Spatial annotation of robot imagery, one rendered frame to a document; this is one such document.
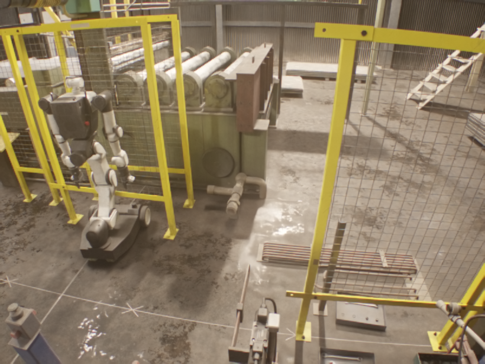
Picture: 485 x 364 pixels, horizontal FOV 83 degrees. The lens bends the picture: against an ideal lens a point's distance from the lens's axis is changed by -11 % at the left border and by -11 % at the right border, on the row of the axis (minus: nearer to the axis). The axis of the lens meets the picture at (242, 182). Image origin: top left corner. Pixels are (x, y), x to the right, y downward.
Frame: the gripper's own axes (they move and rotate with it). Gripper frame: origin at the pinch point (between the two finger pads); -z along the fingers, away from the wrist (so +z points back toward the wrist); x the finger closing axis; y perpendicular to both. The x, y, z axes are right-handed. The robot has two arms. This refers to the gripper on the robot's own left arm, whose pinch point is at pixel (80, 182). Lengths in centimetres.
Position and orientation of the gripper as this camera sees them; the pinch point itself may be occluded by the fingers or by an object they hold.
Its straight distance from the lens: 294.6
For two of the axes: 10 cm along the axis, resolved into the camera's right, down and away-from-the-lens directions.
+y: -10.0, -0.1, 0.1
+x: 0.1, -6.8, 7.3
